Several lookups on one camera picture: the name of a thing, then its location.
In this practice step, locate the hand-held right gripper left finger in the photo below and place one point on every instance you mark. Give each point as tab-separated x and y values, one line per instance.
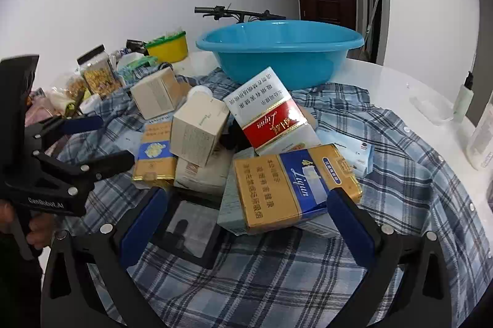
144	224

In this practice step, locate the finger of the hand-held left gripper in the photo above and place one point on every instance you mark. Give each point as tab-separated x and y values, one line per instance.
111	160
83	124

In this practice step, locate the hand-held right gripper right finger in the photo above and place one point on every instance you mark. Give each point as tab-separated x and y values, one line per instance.
348	231

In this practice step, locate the beige cardboard box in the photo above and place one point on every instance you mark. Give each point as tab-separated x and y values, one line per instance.
196	131
154	93

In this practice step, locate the large gold blue cigarette carton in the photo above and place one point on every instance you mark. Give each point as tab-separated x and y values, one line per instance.
269	189

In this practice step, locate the blue plastic basin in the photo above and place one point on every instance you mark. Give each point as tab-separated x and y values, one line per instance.
277	62

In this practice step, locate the white desktop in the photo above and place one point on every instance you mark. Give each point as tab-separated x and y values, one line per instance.
404	76

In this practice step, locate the person's left hand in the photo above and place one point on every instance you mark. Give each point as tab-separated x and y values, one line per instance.
40	226

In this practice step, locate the clear bag of nuts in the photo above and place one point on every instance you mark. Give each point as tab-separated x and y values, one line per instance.
73	85

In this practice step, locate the small gold blue cigarette pack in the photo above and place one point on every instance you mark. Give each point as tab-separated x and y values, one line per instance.
154	166

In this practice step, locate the pink plastic bag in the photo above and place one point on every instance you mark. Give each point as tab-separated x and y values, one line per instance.
38	116

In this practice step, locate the clear snack jar black lid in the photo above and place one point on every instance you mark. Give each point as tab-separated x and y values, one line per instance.
98	76

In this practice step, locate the blue plaid shirt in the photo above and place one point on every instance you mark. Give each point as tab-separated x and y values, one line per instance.
385	178

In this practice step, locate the white printed box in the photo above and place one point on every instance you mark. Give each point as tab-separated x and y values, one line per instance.
200	176

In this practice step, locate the light blue tissue pack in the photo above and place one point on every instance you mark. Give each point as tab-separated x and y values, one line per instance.
358	158

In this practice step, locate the green snack packet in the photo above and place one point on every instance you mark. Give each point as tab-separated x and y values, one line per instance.
136	65

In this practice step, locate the white round cap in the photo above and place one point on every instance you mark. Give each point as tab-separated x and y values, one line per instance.
200	91

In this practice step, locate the yellow plastic bowl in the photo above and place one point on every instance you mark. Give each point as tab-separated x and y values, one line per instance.
167	49

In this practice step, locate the black bumpy object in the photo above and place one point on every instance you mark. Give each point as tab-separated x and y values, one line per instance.
233	137

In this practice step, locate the red white cigarette carton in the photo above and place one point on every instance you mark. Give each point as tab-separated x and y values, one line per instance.
277	127

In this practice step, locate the clear plastic container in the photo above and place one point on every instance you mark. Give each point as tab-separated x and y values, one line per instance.
431	104

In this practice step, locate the plastic drink bottle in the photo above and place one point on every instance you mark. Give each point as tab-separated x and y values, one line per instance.
481	135

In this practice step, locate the green spray bottle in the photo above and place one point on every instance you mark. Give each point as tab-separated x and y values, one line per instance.
462	101

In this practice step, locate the grey folding rack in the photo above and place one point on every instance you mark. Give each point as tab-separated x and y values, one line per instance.
375	12

